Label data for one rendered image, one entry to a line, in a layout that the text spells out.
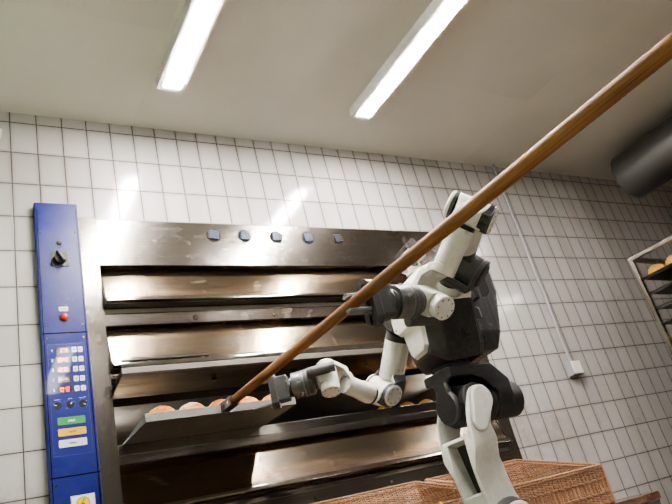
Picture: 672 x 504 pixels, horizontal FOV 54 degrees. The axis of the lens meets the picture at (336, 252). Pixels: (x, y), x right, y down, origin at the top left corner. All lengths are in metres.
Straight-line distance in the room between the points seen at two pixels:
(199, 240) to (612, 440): 2.42
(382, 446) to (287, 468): 0.47
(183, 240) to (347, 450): 1.13
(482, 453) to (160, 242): 1.59
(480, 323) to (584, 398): 1.85
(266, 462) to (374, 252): 1.22
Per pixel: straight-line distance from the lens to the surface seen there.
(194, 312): 2.76
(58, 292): 2.64
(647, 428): 4.20
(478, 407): 2.00
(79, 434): 2.47
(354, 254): 3.26
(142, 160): 3.07
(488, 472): 2.01
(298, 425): 2.77
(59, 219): 2.79
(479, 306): 2.13
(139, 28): 2.72
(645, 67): 1.07
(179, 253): 2.86
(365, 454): 2.88
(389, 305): 1.62
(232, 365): 2.56
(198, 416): 2.31
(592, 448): 3.80
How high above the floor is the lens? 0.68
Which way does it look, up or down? 24 degrees up
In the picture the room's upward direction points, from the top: 15 degrees counter-clockwise
